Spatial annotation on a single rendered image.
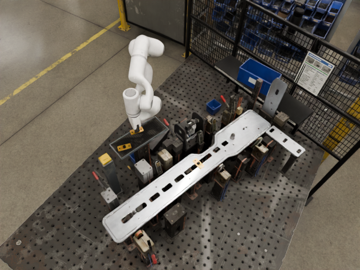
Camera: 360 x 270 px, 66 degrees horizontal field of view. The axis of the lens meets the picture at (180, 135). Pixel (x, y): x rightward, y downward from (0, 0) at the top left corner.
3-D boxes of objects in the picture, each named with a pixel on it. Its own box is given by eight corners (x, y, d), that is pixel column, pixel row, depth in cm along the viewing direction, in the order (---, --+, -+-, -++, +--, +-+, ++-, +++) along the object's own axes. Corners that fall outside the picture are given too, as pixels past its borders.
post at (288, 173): (287, 178, 216) (301, 159, 193) (276, 169, 221) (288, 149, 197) (292, 173, 218) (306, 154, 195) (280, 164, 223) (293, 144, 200)
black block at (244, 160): (237, 186, 211) (245, 167, 187) (226, 176, 215) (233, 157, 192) (244, 180, 214) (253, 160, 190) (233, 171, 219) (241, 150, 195)
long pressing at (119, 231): (120, 249, 154) (119, 248, 152) (98, 219, 163) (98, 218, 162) (272, 126, 210) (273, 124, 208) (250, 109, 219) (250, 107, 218)
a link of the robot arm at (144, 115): (139, 111, 215) (136, 90, 196) (162, 114, 215) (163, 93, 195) (136, 124, 209) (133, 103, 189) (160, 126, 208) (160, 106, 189)
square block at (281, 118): (269, 149, 232) (283, 121, 203) (262, 142, 235) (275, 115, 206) (275, 143, 235) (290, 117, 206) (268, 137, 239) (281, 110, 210)
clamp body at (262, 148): (252, 180, 214) (264, 156, 186) (240, 170, 219) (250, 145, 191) (259, 173, 218) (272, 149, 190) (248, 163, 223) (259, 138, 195)
